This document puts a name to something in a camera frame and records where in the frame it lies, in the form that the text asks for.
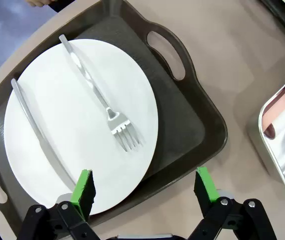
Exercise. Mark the person right hand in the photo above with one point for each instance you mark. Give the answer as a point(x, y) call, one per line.
point(37, 2)

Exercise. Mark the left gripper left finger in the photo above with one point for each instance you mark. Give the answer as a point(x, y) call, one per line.
point(82, 197)

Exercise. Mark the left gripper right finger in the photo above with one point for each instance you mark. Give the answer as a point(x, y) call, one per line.
point(205, 190)

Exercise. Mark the dark brown serving tray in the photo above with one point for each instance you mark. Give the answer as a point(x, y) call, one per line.
point(177, 120)

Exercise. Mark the round white plate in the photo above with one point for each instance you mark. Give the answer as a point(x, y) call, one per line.
point(70, 130)

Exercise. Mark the silver fork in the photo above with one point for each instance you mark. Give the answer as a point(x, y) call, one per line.
point(92, 85)

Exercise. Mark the silver table knife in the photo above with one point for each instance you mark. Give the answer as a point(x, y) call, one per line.
point(32, 120)

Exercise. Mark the rectangular steel container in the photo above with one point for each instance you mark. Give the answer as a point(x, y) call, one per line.
point(282, 160)

